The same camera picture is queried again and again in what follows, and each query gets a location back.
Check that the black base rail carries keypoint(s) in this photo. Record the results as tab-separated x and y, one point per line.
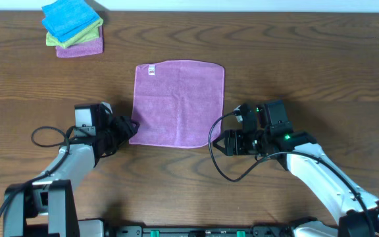
158	231

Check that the folded purple cloth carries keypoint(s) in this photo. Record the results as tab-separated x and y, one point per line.
93	47

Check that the white cloth label tag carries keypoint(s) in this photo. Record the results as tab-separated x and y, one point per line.
151	70

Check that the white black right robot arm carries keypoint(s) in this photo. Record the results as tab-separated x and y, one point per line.
268	134

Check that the folded blue cloth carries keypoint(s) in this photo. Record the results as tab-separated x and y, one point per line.
68	19

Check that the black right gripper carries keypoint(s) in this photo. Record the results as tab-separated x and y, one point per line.
234	145

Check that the purple microfiber cloth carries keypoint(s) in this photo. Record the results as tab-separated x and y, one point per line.
180	105

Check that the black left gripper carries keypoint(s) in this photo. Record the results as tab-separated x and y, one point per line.
120	128

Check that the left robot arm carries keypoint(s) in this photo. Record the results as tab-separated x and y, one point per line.
44	205

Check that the folded green cloth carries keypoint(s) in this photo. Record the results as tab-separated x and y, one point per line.
89	33

